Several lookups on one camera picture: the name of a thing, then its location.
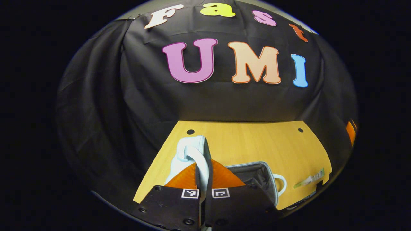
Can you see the small pale blue suitcase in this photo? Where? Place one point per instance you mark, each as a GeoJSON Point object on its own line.
{"type": "Point", "coordinates": [257, 175]}

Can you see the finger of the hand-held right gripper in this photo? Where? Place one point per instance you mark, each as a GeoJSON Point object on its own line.
{"type": "Point", "coordinates": [351, 131]}

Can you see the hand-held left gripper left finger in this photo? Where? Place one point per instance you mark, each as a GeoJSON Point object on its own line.
{"type": "Point", "coordinates": [170, 205]}

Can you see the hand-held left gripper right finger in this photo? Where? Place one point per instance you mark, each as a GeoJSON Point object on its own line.
{"type": "Point", "coordinates": [237, 205]}

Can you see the black backdrop cloth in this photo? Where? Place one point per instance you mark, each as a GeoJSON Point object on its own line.
{"type": "Point", "coordinates": [128, 96]}

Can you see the white tube with green cap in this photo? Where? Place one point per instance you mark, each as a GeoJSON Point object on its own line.
{"type": "Point", "coordinates": [313, 178]}

